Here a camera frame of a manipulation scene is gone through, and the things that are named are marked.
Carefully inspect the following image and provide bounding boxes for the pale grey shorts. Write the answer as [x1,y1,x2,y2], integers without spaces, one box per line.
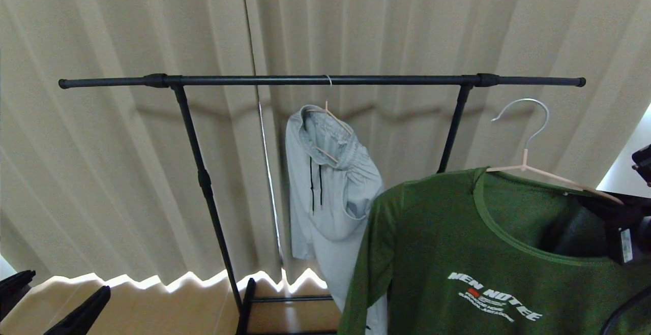
[285,105,388,335]

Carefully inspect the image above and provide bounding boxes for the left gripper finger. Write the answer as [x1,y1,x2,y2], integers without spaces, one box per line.
[0,270,36,320]
[43,285,111,335]

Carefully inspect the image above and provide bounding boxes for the green long-sleeved shirt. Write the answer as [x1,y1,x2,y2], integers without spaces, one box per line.
[337,167,651,335]

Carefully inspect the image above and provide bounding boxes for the black cable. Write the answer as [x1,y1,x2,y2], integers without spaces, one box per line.
[600,287,651,335]

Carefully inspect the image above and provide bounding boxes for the beige curtain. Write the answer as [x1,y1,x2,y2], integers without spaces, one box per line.
[0,0,651,295]

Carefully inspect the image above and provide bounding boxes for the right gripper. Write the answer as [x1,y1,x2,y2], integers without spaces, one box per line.
[580,193,651,230]

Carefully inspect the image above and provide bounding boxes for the pink clothes hanger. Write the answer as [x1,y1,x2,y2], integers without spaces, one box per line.
[486,98,625,206]
[305,75,352,164]

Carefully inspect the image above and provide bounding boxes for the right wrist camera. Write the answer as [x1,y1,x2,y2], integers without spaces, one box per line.
[605,226,651,267]

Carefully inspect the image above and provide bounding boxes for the black clothes rack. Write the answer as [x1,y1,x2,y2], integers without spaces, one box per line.
[58,73,586,335]

